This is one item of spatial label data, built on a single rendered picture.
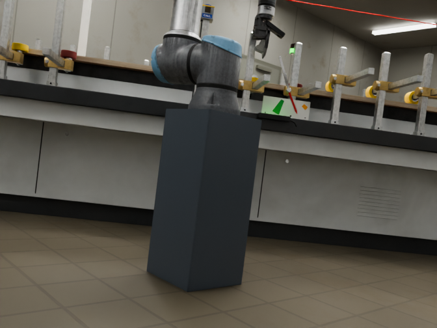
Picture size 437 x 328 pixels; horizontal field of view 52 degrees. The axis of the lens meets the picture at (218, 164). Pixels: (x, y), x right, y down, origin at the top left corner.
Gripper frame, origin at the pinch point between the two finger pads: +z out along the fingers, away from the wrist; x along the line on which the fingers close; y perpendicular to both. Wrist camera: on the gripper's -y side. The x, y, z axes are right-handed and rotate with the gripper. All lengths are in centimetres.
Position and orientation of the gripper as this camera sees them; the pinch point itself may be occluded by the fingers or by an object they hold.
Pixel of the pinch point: (264, 56)
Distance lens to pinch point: 237.9
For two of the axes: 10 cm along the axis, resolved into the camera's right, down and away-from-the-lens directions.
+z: -1.2, 9.9, 0.2
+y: -9.9, -1.2, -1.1
